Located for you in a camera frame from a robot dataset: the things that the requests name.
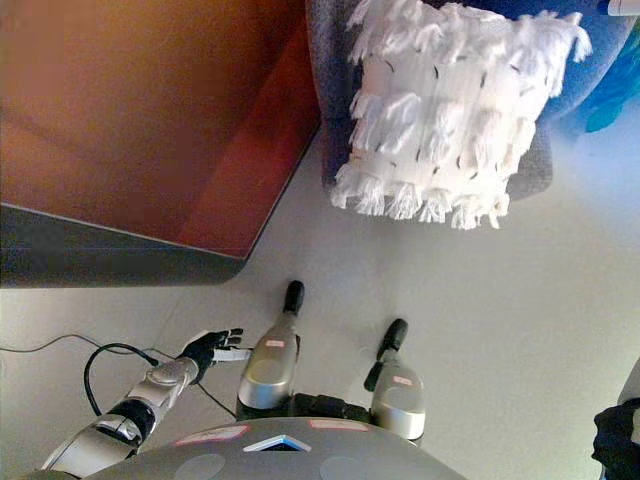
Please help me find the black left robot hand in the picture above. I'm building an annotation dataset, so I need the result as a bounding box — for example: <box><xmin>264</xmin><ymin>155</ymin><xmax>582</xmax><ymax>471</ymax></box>
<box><xmin>179</xmin><ymin>327</ymin><xmax>254</xmax><ymax>385</ymax></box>

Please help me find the white fringed pillow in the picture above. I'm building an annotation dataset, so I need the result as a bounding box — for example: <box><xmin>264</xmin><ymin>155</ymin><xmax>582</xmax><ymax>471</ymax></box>
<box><xmin>329</xmin><ymin>0</ymin><xmax>594</xmax><ymax>231</ymax></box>

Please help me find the silver left robot leg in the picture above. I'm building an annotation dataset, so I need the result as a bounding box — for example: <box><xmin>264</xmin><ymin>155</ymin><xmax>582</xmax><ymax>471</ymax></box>
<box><xmin>235</xmin><ymin>279</ymin><xmax>306</xmax><ymax>419</ymax></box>

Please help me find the silver robot leg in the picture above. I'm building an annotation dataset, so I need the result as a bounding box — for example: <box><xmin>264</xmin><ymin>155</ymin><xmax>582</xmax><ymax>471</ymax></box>
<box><xmin>363</xmin><ymin>318</ymin><xmax>426</xmax><ymax>446</ymax></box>
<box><xmin>235</xmin><ymin>279</ymin><xmax>306</xmax><ymax>419</ymax></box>

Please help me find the black robot pelvis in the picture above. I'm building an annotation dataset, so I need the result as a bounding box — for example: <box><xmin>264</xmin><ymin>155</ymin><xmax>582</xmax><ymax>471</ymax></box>
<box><xmin>234</xmin><ymin>392</ymin><xmax>374</xmax><ymax>424</ymax></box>

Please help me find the grey robot torso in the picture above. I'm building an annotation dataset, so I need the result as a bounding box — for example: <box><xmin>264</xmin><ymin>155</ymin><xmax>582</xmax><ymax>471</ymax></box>
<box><xmin>87</xmin><ymin>417</ymin><xmax>469</xmax><ymax>480</ymax></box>

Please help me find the dark grey rounded desk top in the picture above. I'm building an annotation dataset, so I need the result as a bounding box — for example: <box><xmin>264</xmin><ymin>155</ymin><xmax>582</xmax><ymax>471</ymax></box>
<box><xmin>0</xmin><ymin>202</ymin><xmax>251</xmax><ymax>289</ymax></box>

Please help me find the silver right robot leg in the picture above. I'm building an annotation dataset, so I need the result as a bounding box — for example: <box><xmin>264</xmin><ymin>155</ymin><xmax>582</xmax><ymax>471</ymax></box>
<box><xmin>363</xmin><ymin>318</ymin><xmax>426</xmax><ymax>446</ymax></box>

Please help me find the grey fabric armchair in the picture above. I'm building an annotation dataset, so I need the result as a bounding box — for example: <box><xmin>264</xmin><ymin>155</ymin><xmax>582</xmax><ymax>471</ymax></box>
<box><xmin>304</xmin><ymin>0</ymin><xmax>640</xmax><ymax>201</ymax></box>

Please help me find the thick black left wrist cable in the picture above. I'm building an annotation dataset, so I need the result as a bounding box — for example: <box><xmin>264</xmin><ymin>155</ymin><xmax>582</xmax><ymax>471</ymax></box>
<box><xmin>83</xmin><ymin>342</ymin><xmax>161</xmax><ymax>417</ymax></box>

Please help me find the thin black floor cable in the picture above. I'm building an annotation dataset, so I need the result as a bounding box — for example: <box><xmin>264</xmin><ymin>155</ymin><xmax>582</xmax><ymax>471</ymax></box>
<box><xmin>0</xmin><ymin>333</ymin><xmax>236</xmax><ymax>419</ymax></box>

